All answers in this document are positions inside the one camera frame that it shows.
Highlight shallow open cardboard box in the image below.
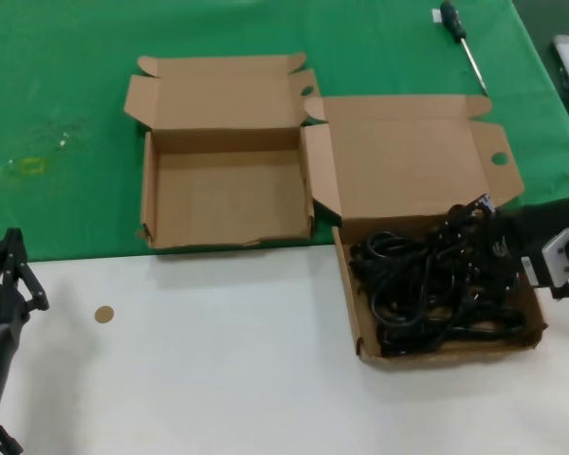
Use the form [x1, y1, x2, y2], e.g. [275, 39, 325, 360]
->
[122, 51, 334, 250]

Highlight grey metal bar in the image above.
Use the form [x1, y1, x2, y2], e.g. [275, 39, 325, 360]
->
[552, 34, 569, 91]

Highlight large open cardboard box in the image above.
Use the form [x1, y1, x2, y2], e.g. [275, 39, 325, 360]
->
[301, 93, 549, 369]

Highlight green handled screwdriver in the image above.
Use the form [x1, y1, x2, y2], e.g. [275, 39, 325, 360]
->
[439, 0, 489, 96]

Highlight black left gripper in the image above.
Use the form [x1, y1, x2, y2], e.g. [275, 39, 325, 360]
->
[0, 227, 51, 329]

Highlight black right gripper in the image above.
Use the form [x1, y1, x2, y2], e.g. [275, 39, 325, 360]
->
[453, 192, 569, 286]

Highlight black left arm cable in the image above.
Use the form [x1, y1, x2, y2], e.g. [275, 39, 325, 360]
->
[0, 419, 26, 455]

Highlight green tablecloth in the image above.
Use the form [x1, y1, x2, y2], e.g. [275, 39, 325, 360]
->
[0, 0, 569, 266]

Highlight black power cable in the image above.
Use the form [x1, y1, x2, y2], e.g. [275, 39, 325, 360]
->
[431, 203, 502, 328]
[376, 316, 525, 359]
[367, 277, 456, 319]
[348, 230, 409, 295]

